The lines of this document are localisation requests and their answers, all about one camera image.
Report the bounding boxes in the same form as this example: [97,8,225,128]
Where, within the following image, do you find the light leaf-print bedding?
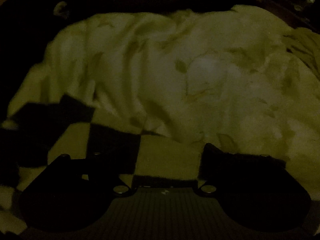
[7,4,320,198]

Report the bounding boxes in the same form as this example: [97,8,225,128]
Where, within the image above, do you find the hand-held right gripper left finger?
[47,152,137,198]

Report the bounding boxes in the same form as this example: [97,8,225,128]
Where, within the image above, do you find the black and white checkered cloth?
[0,94,287,233]

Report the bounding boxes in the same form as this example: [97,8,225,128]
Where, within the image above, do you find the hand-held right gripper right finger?
[196,153,287,198]

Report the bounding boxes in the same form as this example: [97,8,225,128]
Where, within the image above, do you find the striped light cloth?
[282,27,320,74]

